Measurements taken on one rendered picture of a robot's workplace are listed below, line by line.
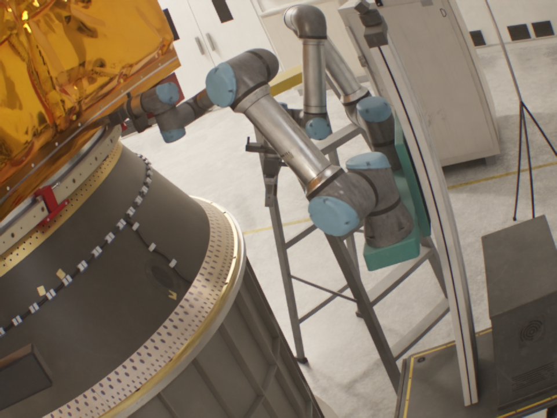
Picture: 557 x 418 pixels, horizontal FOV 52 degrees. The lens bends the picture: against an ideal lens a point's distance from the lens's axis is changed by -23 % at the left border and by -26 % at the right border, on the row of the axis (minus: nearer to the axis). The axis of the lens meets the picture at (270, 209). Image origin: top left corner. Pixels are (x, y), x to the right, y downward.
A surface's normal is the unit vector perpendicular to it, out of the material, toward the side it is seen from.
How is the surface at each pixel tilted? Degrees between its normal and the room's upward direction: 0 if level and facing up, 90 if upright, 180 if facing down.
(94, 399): 43
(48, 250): 62
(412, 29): 90
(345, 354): 0
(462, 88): 90
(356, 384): 0
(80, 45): 89
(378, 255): 90
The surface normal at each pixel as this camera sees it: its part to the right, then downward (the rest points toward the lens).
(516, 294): -0.36, -0.86
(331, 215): -0.57, 0.60
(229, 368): 0.86, -0.17
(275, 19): -0.29, 0.47
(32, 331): 0.36, -0.33
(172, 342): 0.29, -0.70
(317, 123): 0.21, 0.30
